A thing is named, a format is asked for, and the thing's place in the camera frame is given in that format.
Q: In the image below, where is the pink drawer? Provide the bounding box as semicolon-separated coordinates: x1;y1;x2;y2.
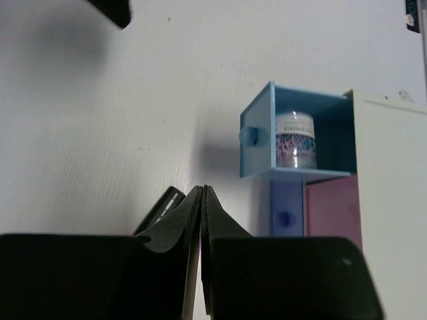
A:
305;175;362;249

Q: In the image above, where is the pink cap highlighter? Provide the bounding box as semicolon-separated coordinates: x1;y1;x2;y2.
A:
133;186;185;236

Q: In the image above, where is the light blue small drawer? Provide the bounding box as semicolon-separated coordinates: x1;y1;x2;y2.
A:
240;82;357;183

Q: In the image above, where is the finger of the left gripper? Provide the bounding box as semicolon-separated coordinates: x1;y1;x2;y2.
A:
87;0;132;29

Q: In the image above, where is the white drawer cabinet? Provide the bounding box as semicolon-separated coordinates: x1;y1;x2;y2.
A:
348;91;426;319

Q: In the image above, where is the purple-blue wide drawer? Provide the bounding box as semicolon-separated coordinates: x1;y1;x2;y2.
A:
270;181;305;237

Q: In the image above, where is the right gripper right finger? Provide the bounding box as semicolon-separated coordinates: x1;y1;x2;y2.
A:
201;186;384;319

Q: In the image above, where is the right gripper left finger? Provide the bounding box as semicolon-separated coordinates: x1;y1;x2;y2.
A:
1;186;203;319

